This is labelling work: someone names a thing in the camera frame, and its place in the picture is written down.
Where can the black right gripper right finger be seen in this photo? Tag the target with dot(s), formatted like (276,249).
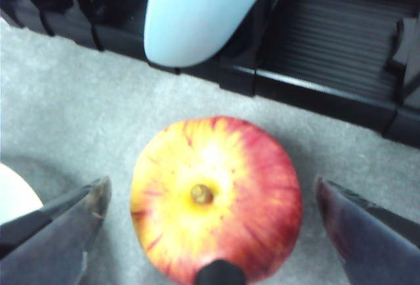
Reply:
(374,242)

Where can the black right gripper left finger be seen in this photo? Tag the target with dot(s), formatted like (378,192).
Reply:
(49,242)

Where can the blue plate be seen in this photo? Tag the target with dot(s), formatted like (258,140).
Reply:
(197,12)

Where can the red yellow apple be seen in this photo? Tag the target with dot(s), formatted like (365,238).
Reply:
(216,199)

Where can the black plate rack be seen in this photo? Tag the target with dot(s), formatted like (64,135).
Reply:
(328,52)

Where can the green plate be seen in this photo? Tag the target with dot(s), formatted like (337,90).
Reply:
(16,196)

